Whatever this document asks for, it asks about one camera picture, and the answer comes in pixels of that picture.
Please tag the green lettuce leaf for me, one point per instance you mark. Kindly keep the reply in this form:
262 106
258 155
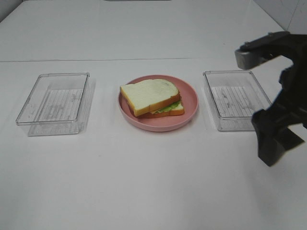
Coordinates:
170 107

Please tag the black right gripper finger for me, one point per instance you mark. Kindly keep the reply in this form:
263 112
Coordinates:
271 149
296 137

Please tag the clear food container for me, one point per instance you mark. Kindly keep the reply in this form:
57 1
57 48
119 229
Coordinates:
234 96
58 104

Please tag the white bread slice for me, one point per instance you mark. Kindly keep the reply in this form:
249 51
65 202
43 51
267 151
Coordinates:
174 112

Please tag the clear left food container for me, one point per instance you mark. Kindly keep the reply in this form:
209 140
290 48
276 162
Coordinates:
58 104

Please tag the clear right food container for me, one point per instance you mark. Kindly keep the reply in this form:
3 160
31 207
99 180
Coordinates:
234 96

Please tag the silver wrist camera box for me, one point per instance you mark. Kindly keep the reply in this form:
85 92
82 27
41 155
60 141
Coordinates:
261 50

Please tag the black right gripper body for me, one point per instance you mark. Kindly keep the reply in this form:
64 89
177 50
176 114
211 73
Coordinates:
290 105

